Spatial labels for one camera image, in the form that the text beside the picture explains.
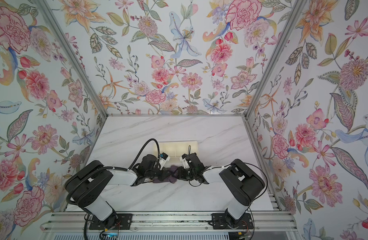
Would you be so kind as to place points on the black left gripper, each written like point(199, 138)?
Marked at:
point(163, 173)

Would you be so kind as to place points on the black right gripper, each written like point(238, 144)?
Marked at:
point(180, 173)

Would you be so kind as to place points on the purple sock with beige toe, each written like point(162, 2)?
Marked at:
point(169, 175)

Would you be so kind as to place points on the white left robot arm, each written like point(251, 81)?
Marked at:
point(85, 187)

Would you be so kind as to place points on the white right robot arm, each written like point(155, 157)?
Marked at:
point(244, 184)

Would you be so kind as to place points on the cream compartment tray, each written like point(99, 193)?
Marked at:
point(177, 149)

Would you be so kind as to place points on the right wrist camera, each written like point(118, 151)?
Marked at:
point(184, 162)

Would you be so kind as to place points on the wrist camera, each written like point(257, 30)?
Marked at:
point(163, 159)
point(184, 162)

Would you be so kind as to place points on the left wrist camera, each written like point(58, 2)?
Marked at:
point(163, 159)

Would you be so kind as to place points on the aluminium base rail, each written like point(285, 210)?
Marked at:
point(171, 226)

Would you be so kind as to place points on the aluminium corner post left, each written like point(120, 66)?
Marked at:
point(54, 26)

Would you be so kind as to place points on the aluminium corner post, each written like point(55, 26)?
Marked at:
point(54, 26)
point(278, 50)

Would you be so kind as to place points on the aluminium corner post right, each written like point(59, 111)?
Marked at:
point(278, 50)

